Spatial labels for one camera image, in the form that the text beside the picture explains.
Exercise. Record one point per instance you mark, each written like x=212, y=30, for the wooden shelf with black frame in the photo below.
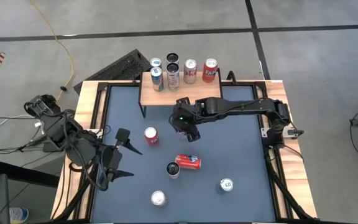
x=163, y=98

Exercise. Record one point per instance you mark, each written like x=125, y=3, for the black floor beam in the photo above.
x=23, y=174

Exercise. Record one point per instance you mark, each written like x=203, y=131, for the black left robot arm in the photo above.
x=57, y=130

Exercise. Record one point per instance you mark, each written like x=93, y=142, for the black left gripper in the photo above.
x=112, y=157

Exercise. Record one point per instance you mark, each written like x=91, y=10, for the blue silver Red Bull can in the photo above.
x=225, y=185
x=155, y=62
x=157, y=77

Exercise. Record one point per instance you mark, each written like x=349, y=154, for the white blue cup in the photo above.
x=19, y=214

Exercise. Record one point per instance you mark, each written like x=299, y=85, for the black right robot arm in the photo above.
x=244, y=107

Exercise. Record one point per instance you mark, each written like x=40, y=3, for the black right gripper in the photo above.
x=182, y=118

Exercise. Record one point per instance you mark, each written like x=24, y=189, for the blue-grey table mat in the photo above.
x=228, y=155

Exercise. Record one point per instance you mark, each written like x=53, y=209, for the white Celsius can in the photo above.
x=172, y=169
x=172, y=57
x=172, y=76

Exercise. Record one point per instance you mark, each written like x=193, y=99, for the red Fanta can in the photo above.
x=210, y=70
x=188, y=162
x=151, y=136

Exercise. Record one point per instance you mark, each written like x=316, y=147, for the grey metal mounting plate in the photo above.
x=264, y=132

